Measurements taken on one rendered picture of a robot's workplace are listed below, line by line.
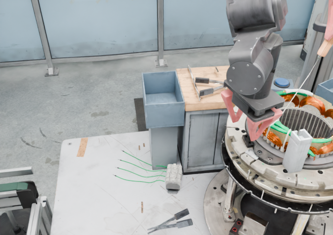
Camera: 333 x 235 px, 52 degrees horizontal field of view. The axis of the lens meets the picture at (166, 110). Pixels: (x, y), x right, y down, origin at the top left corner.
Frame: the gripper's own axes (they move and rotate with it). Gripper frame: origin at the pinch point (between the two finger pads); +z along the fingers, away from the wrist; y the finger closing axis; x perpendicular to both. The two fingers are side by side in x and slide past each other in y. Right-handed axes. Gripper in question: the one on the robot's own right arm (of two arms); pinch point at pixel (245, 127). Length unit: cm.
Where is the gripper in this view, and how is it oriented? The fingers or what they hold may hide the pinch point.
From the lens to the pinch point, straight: 69.3
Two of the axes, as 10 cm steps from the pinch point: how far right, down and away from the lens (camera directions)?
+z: -0.2, 7.8, 6.3
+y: 4.6, 5.6, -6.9
